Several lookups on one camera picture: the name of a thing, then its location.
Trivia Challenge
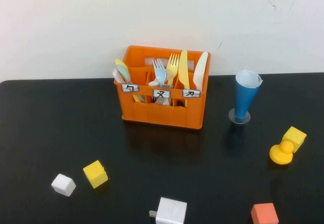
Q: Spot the orange plastic cutlery holder crate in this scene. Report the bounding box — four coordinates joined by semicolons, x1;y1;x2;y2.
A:
113;45;211;130

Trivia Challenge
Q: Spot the light blue plastic fork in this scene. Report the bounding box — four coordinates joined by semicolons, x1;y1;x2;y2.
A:
152;58;167;87

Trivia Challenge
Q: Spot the light green plastic spoon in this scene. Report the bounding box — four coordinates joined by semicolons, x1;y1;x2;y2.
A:
116;64;132;84

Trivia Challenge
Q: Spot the pink plastic fork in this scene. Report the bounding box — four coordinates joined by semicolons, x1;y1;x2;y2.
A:
153;97;171;106

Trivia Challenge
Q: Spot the white paper label 叉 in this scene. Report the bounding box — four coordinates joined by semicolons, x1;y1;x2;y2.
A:
152;89;172;99

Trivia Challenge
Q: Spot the white paper label 刀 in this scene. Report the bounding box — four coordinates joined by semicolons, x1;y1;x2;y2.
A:
182;89;201;99

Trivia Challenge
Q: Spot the yellow plastic fork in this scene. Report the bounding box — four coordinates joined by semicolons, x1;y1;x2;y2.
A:
166;53;180;86

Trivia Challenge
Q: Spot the white paper label 勺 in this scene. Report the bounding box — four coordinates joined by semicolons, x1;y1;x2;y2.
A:
121;83;140;93

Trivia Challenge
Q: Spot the yellow plastic knife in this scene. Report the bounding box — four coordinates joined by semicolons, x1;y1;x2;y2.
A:
177;49;190;90

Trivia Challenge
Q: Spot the white plastic knife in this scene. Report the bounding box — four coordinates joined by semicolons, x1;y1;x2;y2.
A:
193;51;209;92

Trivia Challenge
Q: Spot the pale pink plastic spoon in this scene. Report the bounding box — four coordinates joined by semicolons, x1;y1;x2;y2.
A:
112;68;125;84

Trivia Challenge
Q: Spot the yellow plastic spoon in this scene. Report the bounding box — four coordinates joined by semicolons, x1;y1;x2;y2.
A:
114;58;145;103

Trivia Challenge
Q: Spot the clear plastic disc base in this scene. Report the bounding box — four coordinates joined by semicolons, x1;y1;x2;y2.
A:
228;108;251;125

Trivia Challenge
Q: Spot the blue paper cone cup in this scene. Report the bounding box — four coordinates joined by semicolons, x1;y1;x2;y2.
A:
234;69;263;120

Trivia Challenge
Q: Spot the chipped yellow foam cube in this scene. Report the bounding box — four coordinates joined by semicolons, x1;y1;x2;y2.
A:
83;160;109;190

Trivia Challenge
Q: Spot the white USB charger plug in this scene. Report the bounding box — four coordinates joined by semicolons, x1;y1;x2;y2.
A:
149;197;188;224

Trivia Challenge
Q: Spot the white foam cube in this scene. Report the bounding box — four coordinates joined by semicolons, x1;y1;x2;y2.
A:
51;173;76;197

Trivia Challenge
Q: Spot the yellow rubber duck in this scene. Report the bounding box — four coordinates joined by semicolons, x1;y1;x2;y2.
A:
269;139;295;165

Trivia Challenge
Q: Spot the coral orange foam cube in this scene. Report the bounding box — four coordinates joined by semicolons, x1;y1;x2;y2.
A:
250;203;279;224

